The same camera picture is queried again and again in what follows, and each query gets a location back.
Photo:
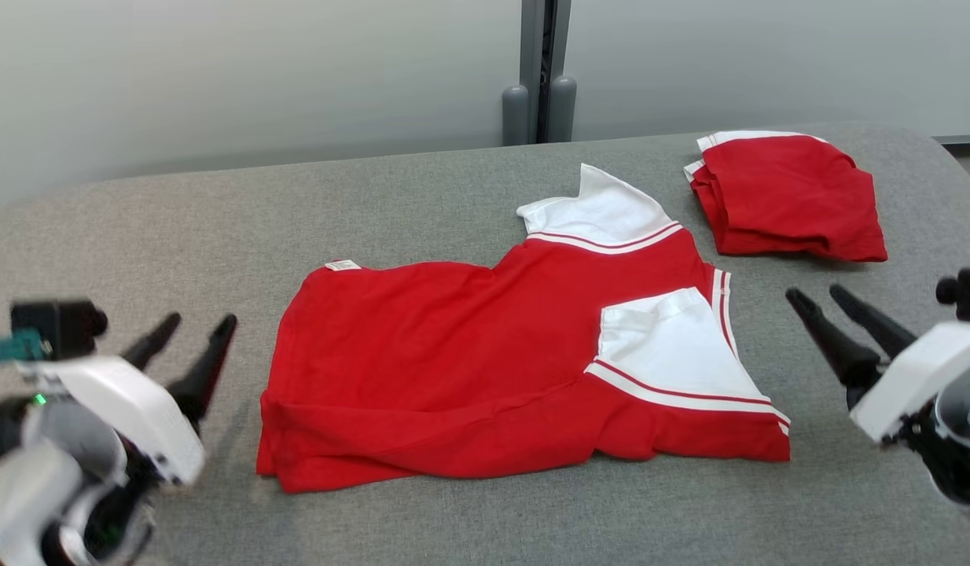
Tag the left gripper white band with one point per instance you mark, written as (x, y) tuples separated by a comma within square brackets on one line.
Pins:
[(139, 409)]

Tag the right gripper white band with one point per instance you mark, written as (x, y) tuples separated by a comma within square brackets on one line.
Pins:
[(917, 377)]

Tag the red shorts with white hem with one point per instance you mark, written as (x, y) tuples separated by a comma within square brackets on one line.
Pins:
[(791, 196)]

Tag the red jersey with white sleeves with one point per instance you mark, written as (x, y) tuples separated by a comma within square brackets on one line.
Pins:
[(453, 354)]

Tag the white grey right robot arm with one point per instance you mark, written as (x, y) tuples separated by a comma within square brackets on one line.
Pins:
[(964, 464)]

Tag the grey cylinder bumper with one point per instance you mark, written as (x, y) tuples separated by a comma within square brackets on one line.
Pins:
[(515, 118), (562, 110)]

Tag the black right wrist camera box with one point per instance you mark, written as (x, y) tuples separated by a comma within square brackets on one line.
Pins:
[(968, 295)]

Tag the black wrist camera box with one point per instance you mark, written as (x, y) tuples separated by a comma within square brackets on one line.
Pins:
[(968, 295), (60, 326)]

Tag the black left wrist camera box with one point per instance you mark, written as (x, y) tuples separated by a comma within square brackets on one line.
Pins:
[(60, 326)]

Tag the teal left camera connector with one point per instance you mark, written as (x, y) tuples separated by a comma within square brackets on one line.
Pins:
[(13, 347)]

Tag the grey metal partition post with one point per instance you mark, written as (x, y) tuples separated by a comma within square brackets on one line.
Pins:
[(532, 47)]

